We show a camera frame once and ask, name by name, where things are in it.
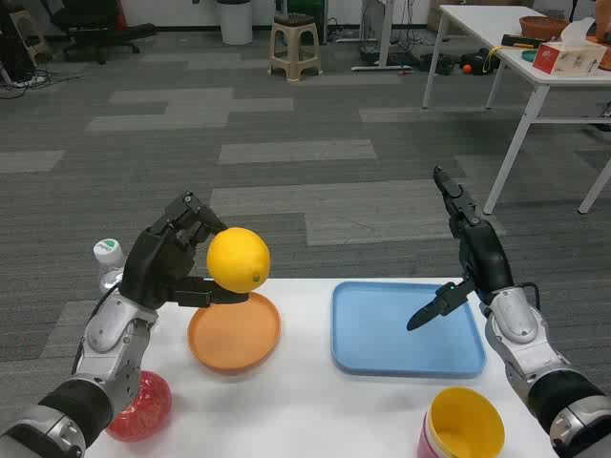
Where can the white desk frame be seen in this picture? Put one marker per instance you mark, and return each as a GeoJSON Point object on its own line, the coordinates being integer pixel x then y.
{"type": "Point", "coordinates": [382, 33]}

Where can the beige plastic stool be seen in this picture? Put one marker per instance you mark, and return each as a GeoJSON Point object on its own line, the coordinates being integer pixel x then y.
{"type": "Point", "coordinates": [293, 38]}

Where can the yellow lemon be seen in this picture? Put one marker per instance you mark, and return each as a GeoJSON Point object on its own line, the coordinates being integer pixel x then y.
{"type": "Point", "coordinates": [238, 257]}

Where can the pink plastic cup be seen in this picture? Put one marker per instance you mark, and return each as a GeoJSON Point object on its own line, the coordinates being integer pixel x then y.
{"type": "Point", "coordinates": [424, 443]}

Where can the yellow plastic cup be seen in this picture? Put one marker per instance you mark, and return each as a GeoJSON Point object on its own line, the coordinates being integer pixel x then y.
{"type": "Point", "coordinates": [470, 420]}

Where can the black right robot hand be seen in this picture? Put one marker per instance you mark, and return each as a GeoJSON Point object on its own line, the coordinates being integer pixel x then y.
{"type": "Point", "coordinates": [487, 257]}

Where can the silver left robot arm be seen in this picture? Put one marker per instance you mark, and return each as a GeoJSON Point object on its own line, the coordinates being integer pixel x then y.
{"type": "Point", "coordinates": [105, 353]}

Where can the red apple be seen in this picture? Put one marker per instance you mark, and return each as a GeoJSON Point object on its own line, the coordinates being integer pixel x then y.
{"type": "Point", "coordinates": [148, 410]}

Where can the blue rectangular tray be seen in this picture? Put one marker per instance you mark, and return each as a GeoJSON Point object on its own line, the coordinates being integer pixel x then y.
{"type": "Point", "coordinates": [382, 343]}

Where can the white trash bin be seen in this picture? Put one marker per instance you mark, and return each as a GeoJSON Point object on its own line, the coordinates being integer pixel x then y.
{"type": "Point", "coordinates": [235, 21]}

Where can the orange round plate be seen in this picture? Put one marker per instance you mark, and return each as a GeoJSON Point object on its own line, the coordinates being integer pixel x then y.
{"type": "Point", "coordinates": [234, 339]}

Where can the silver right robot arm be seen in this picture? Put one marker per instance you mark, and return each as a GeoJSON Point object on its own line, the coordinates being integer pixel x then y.
{"type": "Point", "coordinates": [534, 353]}

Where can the black office chair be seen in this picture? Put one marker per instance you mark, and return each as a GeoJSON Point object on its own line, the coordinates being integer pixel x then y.
{"type": "Point", "coordinates": [95, 28]}

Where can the red white tissue box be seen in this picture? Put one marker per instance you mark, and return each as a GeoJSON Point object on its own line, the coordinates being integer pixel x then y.
{"type": "Point", "coordinates": [563, 57]}

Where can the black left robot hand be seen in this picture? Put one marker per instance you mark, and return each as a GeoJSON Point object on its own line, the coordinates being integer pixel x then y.
{"type": "Point", "coordinates": [153, 267]}

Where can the black yellow tool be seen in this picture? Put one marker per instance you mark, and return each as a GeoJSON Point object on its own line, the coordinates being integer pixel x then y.
{"type": "Point", "coordinates": [518, 41]}

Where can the white table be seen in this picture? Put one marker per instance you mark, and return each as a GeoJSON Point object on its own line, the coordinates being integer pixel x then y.
{"type": "Point", "coordinates": [482, 24]}

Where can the teal round lid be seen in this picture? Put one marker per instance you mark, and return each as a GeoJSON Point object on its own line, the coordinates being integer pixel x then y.
{"type": "Point", "coordinates": [527, 56]}

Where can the terracotta bowl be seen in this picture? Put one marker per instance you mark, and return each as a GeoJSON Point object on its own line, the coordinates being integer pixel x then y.
{"type": "Point", "coordinates": [541, 26]}

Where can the black bag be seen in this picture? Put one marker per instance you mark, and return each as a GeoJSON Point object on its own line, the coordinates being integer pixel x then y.
{"type": "Point", "coordinates": [477, 59]}

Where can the clear plastic water bottle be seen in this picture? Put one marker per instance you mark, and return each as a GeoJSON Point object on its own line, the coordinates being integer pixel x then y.
{"type": "Point", "coordinates": [107, 257]}

